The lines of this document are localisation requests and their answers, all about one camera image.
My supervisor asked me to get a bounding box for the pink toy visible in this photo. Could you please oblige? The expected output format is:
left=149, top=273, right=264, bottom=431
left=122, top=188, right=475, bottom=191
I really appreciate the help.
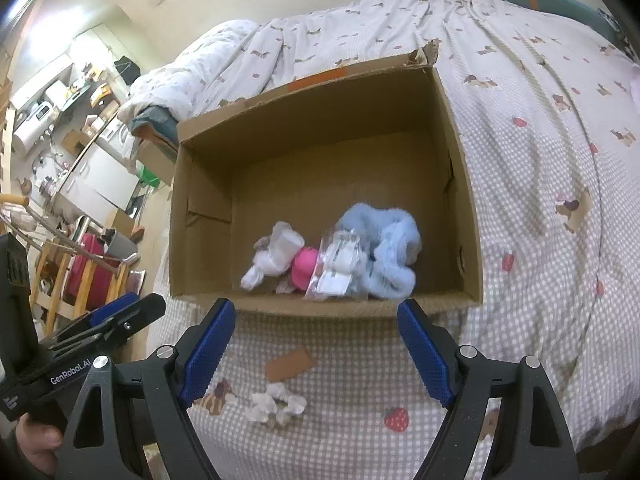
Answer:
left=291, top=246, right=321, bottom=292

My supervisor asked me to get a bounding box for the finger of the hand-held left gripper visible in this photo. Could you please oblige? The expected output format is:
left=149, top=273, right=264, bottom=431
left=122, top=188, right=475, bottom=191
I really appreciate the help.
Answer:
left=39, top=294, right=167, bottom=357
left=54, top=293, right=142, bottom=345

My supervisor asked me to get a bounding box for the wooden rack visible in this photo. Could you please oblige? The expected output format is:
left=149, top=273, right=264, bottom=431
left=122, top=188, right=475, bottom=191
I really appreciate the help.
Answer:
left=0, top=192, right=131, bottom=333

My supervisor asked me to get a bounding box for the red suitcase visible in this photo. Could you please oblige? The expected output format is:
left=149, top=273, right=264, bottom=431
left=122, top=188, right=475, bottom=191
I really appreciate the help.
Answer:
left=65, top=232, right=123, bottom=311

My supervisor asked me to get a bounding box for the black and white patterned cloth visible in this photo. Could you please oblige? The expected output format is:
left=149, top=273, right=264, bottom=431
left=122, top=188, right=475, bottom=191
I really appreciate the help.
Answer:
left=597, top=7, right=626, bottom=41

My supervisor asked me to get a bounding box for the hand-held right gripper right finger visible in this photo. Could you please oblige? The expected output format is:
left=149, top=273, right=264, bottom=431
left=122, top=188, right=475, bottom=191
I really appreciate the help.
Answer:
left=396, top=298, right=582, bottom=480

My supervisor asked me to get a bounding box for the grey bin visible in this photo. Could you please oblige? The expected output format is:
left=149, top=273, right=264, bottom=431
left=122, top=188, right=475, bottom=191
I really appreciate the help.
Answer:
left=107, top=230, right=138, bottom=258

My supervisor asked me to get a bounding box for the white duvet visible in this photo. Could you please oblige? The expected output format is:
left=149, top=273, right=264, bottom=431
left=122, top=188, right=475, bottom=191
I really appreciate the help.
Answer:
left=117, top=19, right=261, bottom=121

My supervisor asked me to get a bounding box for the crumpled white tissue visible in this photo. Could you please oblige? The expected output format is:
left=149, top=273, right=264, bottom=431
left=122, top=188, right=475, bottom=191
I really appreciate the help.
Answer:
left=245, top=382, right=307, bottom=428

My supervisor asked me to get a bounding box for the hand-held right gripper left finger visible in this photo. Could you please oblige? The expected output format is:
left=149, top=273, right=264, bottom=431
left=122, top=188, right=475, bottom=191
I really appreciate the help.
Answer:
left=56, top=297, right=237, bottom=480

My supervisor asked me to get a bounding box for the white packet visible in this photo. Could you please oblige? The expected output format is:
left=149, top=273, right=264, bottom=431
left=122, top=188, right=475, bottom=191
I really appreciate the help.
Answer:
left=240, top=221, right=306, bottom=291

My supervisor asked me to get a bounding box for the brown cardboard scrap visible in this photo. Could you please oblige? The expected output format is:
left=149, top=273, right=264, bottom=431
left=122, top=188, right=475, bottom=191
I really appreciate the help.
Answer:
left=264, top=350, right=317, bottom=382

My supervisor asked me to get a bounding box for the white printed wrapper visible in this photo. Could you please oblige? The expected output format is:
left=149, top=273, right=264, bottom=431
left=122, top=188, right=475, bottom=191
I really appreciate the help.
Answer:
left=305, top=227, right=373, bottom=302

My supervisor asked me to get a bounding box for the white low cabinet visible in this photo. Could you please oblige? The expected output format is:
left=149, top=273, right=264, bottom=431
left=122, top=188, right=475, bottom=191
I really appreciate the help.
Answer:
left=52, top=147, right=138, bottom=213

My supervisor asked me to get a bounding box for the small brown cardboard box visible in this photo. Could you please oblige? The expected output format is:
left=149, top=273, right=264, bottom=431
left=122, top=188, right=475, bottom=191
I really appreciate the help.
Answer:
left=135, top=137, right=178, bottom=181

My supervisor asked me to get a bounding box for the white washing machine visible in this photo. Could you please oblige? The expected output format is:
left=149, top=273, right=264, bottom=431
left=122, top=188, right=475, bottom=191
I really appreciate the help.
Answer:
left=97, top=120, right=138, bottom=171

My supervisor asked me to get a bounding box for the light blue plush toy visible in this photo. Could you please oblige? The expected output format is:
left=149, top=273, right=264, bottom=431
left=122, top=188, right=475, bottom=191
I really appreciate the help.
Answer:
left=336, top=203, right=423, bottom=301

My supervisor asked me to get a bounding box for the person's left hand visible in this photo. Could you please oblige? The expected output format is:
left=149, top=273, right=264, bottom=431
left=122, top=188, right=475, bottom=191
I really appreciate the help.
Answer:
left=14, top=404, right=66, bottom=477

